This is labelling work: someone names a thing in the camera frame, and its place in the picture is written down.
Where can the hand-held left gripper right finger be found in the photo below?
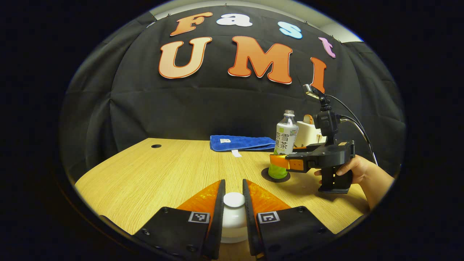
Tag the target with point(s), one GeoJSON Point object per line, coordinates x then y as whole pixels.
{"type": "Point", "coordinates": [250, 224]}

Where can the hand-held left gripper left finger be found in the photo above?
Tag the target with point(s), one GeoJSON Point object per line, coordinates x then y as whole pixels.
{"type": "Point", "coordinates": [218, 217]}

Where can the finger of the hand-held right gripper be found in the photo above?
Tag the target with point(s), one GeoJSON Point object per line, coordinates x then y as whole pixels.
{"type": "Point", "coordinates": [281, 160]}
{"type": "Point", "coordinates": [302, 147]}

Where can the white teacup lid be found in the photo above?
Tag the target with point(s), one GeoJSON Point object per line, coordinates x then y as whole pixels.
{"type": "Point", "coordinates": [234, 217]}

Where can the clear water bottle white label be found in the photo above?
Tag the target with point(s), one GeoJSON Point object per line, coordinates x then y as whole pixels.
{"type": "Point", "coordinates": [286, 139]}

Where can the dark round coaster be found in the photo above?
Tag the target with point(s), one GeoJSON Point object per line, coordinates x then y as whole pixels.
{"type": "Point", "coordinates": [266, 175]}

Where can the white toaster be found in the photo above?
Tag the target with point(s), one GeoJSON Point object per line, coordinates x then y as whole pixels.
{"type": "Point", "coordinates": [308, 134]}

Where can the brown bread slice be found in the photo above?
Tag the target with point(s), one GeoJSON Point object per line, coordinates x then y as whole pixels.
{"type": "Point", "coordinates": [309, 119]}

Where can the blue towel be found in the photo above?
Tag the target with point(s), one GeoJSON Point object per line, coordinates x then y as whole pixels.
{"type": "Point", "coordinates": [243, 142]}

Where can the black backdrop cloth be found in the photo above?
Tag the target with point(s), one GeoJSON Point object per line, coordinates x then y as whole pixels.
{"type": "Point", "coordinates": [145, 105]}

